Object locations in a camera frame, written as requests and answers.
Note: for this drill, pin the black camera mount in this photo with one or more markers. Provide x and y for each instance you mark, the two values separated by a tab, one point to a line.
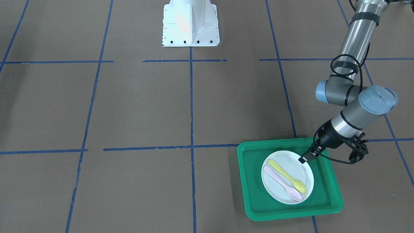
358	146

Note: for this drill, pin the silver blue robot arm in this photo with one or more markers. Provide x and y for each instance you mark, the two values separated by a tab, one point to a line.
344	87

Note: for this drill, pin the pink plastic spoon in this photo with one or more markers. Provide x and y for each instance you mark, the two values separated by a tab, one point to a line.
292	192

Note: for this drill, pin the green plastic tray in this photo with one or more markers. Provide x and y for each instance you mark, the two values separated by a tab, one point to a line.
265	199

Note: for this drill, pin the white round plate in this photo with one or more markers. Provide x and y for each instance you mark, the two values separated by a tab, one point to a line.
286	179

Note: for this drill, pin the white pedestal column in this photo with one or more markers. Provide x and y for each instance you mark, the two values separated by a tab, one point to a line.
190	23

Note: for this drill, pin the yellow plastic spoon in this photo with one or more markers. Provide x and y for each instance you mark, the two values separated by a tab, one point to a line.
299	185

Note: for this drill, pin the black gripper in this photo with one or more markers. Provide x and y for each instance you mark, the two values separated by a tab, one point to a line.
325	136

